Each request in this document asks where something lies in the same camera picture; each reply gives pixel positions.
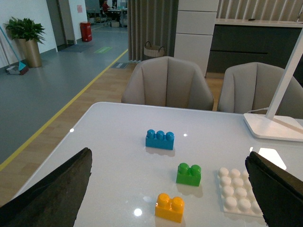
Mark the potted plant gold pot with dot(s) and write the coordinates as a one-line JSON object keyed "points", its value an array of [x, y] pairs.
{"points": [[28, 34]]}

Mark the beige chair right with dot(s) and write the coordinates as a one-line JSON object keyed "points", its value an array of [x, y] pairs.
{"points": [[251, 86]]}

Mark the yellow toy brick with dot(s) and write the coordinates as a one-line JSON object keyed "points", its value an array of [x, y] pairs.
{"points": [[169, 208]]}

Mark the blue toy brick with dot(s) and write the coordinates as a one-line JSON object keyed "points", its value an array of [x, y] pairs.
{"points": [[159, 139]]}

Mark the beige chair left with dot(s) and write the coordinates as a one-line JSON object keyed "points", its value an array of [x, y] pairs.
{"points": [[168, 82]]}

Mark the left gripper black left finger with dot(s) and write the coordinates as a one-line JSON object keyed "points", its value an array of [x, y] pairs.
{"points": [[55, 200]]}

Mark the beige chair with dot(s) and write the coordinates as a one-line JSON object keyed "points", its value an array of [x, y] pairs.
{"points": [[251, 86], [168, 82]]}

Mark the broom and dustpan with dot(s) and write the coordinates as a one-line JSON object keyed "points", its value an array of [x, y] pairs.
{"points": [[18, 68]]}

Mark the green toy brick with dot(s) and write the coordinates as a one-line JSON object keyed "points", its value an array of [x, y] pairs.
{"points": [[189, 175]]}

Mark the white drawer column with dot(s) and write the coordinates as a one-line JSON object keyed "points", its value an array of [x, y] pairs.
{"points": [[194, 31]]}

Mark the white desk lamp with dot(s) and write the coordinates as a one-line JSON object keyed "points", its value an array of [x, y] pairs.
{"points": [[273, 127]]}

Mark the red bin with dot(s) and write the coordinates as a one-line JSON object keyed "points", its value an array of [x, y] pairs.
{"points": [[85, 29]]}

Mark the woven basket with handles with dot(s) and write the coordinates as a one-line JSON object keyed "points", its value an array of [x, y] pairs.
{"points": [[153, 50]]}

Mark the white studded base plate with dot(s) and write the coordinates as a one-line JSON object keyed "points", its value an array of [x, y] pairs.
{"points": [[236, 192]]}

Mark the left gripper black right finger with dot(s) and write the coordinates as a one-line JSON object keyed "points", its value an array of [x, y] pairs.
{"points": [[278, 193]]}

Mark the dark kitchen counter cabinet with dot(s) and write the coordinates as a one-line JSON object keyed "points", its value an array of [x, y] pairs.
{"points": [[240, 43]]}

